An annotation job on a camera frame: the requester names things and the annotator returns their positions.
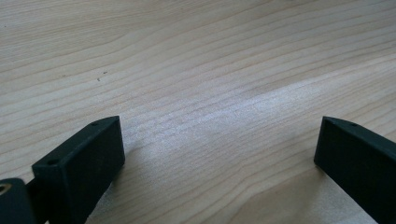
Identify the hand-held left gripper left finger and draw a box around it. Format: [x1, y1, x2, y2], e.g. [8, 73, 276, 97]
[31, 115, 126, 224]

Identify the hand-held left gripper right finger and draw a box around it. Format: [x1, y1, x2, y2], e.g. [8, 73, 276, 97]
[313, 116, 396, 224]

